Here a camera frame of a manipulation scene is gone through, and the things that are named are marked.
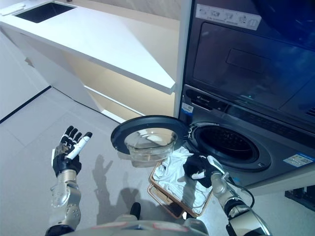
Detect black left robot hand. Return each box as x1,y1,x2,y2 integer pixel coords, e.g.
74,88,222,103
52,125,94,177

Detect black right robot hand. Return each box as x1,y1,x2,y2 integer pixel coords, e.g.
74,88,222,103
183,154,228,189

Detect white clothes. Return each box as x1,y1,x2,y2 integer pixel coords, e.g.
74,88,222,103
154,147,212,215

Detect brown wicker laundry basket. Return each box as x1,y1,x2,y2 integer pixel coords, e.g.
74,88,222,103
147,157,214,219

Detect round washing machine door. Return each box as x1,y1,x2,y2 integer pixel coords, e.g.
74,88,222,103
110,116,189,168

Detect black left robot foot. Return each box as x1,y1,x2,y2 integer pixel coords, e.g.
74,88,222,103
130,202,142,221

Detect white cabinet shelf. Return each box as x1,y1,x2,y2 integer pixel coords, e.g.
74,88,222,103
83,85,174,124

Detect silver robot torso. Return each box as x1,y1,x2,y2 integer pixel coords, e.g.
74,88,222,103
46,213,222,236

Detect blue white energy sticker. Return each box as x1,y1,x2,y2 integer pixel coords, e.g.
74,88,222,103
283,153,315,171

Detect white cabinet side panel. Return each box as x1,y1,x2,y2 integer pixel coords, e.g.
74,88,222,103
173,0,197,119

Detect black low rack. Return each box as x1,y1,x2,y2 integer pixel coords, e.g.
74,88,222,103
284,186,315,205

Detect dark grey dryer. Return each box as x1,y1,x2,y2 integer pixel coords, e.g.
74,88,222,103
184,0,315,117

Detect white counter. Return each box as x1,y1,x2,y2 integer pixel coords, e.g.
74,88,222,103
0,0,177,95

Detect black sink basin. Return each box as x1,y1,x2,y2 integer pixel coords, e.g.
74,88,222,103
13,1,76,24

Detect white instruction sticker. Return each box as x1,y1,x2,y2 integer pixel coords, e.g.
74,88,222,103
196,3,262,31

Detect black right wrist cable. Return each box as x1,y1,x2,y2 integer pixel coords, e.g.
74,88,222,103
225,176,255,212

